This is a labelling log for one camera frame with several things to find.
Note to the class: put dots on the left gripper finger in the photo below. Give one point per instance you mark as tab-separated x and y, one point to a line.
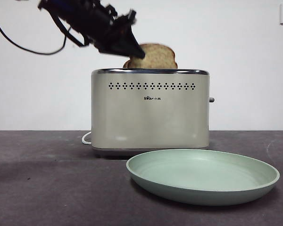
127	44

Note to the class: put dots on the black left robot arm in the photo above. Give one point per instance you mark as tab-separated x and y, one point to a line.
85	18

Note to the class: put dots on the toasted bread slice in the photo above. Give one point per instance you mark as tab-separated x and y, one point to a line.
158	57

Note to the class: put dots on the pale green round plate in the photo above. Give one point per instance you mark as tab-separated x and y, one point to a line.
202	179

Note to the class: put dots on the cream toaster with chrome top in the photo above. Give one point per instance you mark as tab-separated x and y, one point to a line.
151	122

